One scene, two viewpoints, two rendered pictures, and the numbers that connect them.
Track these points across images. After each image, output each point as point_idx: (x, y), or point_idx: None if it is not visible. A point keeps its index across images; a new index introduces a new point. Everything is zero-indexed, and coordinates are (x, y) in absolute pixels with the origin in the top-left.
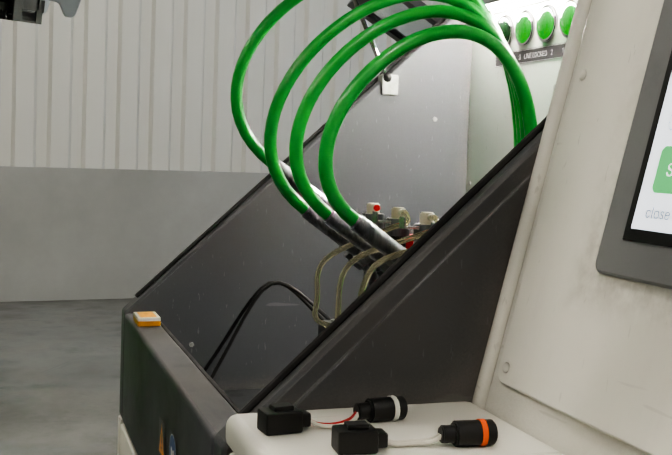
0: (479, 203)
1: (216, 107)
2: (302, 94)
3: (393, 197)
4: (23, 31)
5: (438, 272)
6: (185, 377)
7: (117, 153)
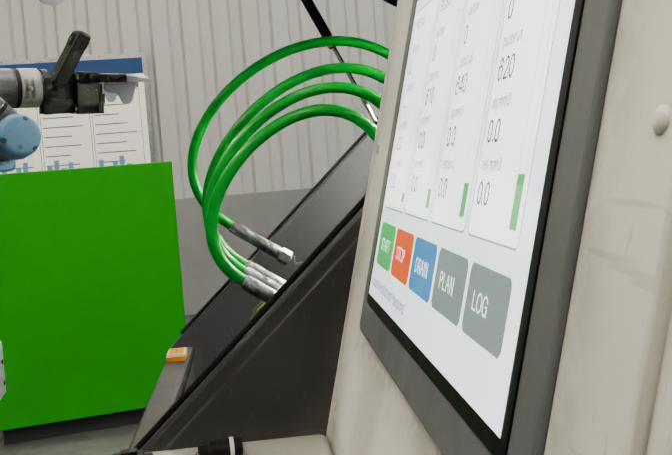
0: (315, 264)
1: None
2: None
3: None
4: (222, 79)
5: (283, 326)
6: (153, 412)
7: (312, 174)
